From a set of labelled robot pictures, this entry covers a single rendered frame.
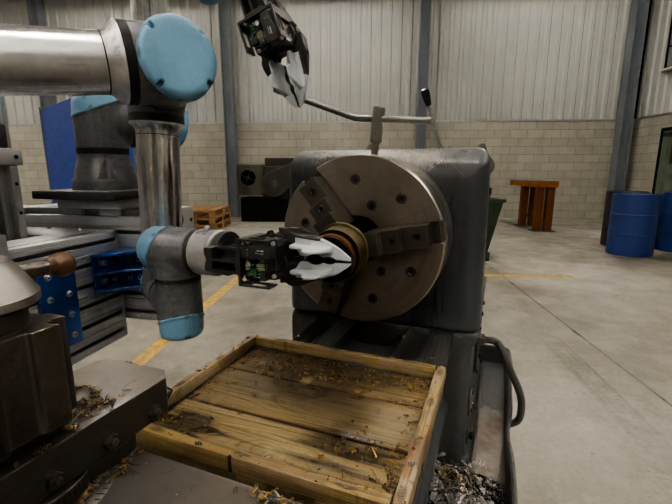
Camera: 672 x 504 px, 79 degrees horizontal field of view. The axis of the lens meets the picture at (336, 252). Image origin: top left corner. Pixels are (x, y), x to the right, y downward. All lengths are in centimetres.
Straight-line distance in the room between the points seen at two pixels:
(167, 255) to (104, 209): 44
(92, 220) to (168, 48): 58
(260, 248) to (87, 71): 33
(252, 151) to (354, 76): 322
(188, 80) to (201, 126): 1100
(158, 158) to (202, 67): 21
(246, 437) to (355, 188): 44
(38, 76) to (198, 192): 1107
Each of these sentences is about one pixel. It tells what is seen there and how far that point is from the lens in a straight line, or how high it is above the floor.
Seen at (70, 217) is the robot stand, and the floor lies 110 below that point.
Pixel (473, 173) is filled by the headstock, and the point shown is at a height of 120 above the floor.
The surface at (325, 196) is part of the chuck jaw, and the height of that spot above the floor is 116.
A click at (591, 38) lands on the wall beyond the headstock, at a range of 1245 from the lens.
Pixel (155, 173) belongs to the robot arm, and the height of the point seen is 120.
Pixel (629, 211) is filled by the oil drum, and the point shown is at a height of 64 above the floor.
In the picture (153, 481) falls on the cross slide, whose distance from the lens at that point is 39.
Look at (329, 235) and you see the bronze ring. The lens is 62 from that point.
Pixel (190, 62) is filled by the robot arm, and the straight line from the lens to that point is 69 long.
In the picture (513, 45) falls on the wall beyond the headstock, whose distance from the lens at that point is 1177.
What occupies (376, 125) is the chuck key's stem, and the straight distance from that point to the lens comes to 78.
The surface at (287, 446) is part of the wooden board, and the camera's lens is 54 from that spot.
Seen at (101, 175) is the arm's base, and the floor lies 120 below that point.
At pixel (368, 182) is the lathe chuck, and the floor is 119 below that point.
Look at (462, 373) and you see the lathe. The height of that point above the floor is 77.
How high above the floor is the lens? 121
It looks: 11 degrees down
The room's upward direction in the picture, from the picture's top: straight up
